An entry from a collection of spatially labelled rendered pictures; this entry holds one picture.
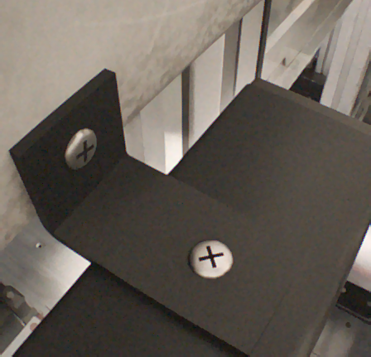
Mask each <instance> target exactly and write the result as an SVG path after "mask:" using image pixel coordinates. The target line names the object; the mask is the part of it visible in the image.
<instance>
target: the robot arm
mask: <svg viewBox="0 0 371 357"><path fill-rule="evenodd" d="M348 280H349V281H350V282H352V283H354V284H356V285H357V286H358V285H359V286H361V287H362V288H364V289H366V290H369V291H371V225H370V227H369V231H368V233H367V234H366V236H365V239H364V241H363V244H362V246H361V248H360V250H359V253H358V255H357V258H356V259H355V261H354V265H353V267H352V269H351V271H350V273H349V276H348V278H347V281H348Z"/></svg>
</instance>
